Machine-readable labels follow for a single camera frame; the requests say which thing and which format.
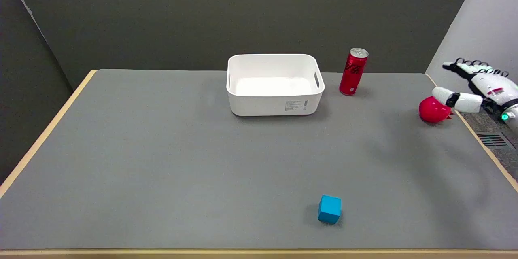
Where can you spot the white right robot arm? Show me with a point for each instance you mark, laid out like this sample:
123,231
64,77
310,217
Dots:
511,115

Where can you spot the white plastic storage bin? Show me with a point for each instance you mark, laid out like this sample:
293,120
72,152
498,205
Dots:
274,84

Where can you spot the floor vent grille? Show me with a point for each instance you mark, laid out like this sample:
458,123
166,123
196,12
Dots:
492,140

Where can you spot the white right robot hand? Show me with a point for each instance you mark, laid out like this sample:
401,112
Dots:
491,85

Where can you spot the blue cube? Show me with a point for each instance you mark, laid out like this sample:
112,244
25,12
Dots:
329,209

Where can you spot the grey table mat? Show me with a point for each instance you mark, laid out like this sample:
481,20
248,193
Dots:
259,162

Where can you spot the red soda can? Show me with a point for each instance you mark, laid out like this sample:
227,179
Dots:
353,72

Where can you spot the red pomegranate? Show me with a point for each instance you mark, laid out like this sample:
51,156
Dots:
432,110

